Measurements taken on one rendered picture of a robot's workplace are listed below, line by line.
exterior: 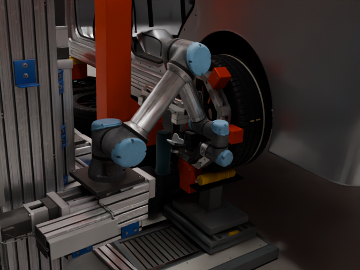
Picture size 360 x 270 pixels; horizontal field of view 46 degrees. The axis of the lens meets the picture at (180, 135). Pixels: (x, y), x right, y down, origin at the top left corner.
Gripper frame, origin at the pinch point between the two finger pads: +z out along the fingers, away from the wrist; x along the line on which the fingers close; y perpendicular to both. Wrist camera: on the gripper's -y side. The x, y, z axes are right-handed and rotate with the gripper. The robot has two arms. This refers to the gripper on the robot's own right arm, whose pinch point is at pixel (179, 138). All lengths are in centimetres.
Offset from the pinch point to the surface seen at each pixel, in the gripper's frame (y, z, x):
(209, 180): -31.5, 4.4, -26.4
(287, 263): -83, -28, -66
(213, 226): -60, 0, -29
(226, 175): -31, 4, -39
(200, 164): -21.4, 6.5, -20.5
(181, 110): 13.8, 1.3, -1.5
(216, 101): 17.1, -2.8, -20.3
